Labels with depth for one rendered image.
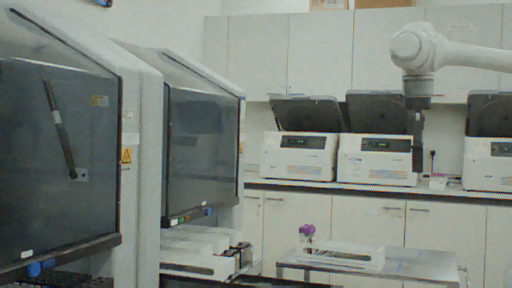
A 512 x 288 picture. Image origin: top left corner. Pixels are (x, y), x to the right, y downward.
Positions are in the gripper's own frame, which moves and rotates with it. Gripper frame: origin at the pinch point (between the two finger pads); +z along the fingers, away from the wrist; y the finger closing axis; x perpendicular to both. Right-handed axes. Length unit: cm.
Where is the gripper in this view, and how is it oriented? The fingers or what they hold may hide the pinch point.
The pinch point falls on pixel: (417, 166)
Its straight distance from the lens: 165.0
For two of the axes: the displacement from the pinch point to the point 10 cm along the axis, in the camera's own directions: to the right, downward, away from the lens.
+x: -9.6, -0.1, 2.7
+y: 2.7, -0.6, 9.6
